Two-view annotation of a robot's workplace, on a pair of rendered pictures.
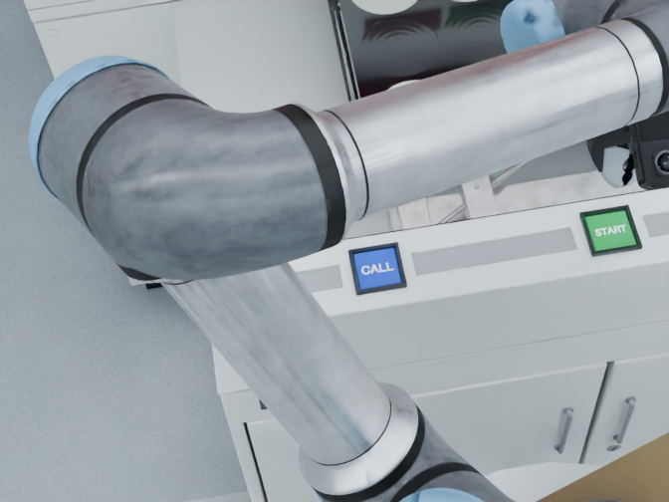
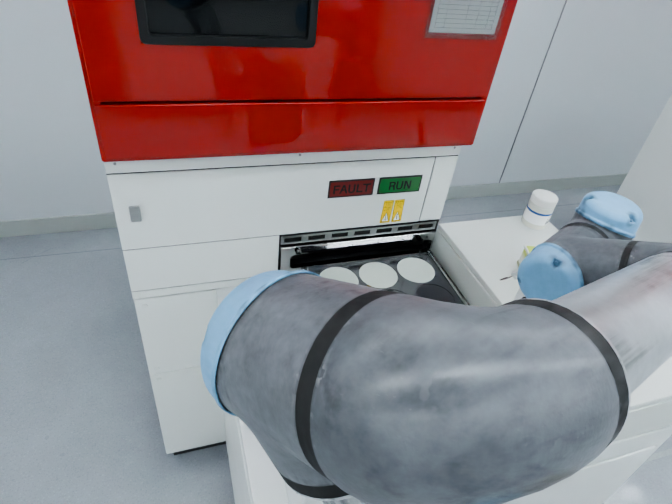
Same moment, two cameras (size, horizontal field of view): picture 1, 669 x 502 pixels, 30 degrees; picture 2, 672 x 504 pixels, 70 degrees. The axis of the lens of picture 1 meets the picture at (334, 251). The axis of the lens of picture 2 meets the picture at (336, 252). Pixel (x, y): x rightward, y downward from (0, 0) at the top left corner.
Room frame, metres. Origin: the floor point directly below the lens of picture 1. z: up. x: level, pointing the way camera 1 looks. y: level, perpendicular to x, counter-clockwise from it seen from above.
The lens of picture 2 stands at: (0.33, 0.20, 1.70)
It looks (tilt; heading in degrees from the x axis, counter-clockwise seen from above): 38 degrees down; 342
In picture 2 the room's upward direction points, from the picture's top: 8 degrees clockwise
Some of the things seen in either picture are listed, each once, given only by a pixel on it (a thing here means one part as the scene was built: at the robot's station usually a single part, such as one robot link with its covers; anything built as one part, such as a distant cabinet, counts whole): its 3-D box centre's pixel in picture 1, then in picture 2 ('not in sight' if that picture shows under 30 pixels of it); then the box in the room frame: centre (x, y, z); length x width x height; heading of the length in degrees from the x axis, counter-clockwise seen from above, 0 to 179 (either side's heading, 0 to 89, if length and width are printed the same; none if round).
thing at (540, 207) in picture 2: not in sight; (539, 209); (1.28, -0.70, 1.01); 0.07 x 0.07 x 0.10
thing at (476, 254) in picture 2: not in sight; (549, 311); (1.01, -0.61, 0.89); 0.62 x 0.35 x 0.14; 4
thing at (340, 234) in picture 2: not in sight; (362, 232); (1.29, -0.19, 0.96); 0.44 x 0.01 x 0.02; 94
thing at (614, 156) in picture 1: (605, 148); not in sight; (0.74, -0.29, 1.09); 0.06 x 0.03 x 0.09; 5
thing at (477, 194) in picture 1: (481, 209); not in sight; (0.81, -0.18, 0.89); 0.08 x 0.03 x 0.03; 4
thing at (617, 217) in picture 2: not in sight; (595, 237); (0.74, -0.30, 1.35); 0.09 x 0.08 x 0.11; 120
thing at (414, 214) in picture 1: (414, 220); not in sight; (0.81, -0.10, 0.89); 0.08 x 0.03 x 0.03; 4
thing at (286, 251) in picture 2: not in sight; (359, 252); (1.29, -0.19, 0.89); 0.44 x 0.02 x 0.10; 94
